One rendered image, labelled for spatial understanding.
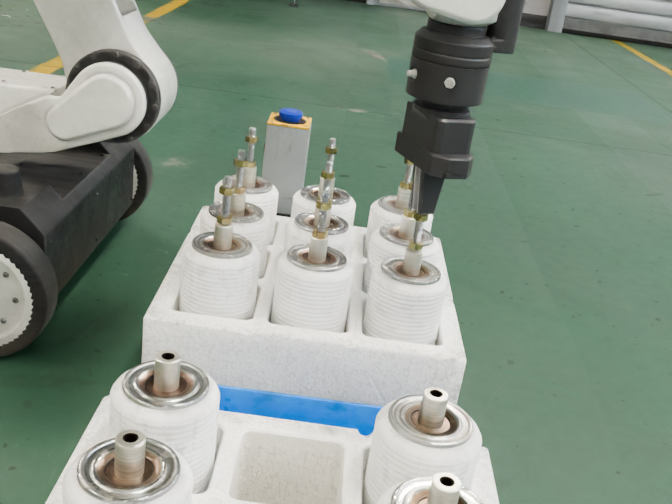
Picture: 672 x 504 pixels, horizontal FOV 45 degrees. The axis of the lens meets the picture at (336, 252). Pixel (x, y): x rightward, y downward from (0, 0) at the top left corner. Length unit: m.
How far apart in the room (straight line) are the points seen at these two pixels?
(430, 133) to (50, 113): 0.61
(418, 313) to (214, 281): 0.25
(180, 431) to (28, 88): 0.76
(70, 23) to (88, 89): 0.10
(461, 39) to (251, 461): 0.49
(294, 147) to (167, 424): 0.74
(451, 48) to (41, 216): 0.64
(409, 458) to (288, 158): 0.76
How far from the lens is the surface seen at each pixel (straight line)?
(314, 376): 1.01
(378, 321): 1.01
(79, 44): 1.31
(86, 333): 1.33
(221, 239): 1.01
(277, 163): 1.37
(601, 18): 6.22
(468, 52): 0.91
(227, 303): 1.01
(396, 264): 1.03
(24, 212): 1.22
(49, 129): 1.31
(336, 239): 1.09
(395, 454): 0.72
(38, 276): 1.18
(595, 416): 1.32
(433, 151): 0.92
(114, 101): 1.26
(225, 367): 1.01
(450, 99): 0.91
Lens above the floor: 0.66
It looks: 23 degrees down
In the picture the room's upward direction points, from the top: 8 degrees clockwise
